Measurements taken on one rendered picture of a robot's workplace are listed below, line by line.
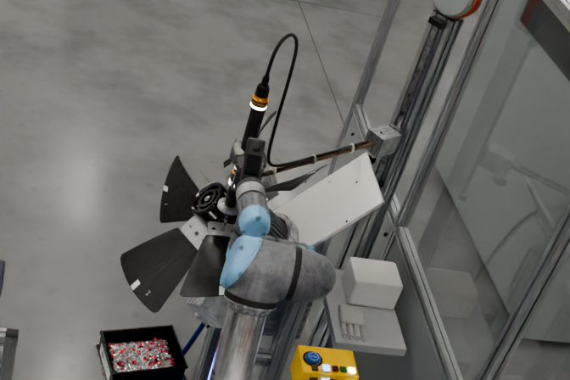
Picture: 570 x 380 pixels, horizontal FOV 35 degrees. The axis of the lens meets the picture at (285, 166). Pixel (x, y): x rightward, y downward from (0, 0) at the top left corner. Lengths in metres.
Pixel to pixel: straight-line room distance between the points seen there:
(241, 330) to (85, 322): 2.09
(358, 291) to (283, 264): 1.14
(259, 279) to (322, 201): 0.96
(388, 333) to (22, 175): 2.35
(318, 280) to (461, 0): 1.16
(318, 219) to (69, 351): 1.45
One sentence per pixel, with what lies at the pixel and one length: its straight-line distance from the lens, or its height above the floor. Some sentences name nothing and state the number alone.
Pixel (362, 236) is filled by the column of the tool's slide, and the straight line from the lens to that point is 3.19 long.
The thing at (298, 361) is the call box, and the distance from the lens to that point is 2.47.
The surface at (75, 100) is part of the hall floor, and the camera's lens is 5.37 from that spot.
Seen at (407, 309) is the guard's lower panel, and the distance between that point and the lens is 3.07.
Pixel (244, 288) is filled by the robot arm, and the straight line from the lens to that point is 1.87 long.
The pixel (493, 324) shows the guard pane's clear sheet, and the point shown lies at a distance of 2.55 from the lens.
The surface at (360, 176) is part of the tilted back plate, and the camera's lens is 2.76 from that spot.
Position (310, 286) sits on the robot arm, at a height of 1.58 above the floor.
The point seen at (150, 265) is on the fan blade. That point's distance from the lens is 2.73.
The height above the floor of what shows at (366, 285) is 0.96.
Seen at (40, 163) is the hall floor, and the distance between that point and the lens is 4.80.
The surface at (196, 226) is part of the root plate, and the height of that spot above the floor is 1.13.
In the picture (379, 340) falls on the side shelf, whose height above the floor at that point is 0.86.
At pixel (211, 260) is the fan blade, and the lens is 2.50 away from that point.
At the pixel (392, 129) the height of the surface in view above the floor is 1.39.
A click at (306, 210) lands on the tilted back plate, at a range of 2.80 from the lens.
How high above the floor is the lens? 2.74
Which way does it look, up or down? 32 degrees down
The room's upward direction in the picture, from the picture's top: 17 degrees clockwise
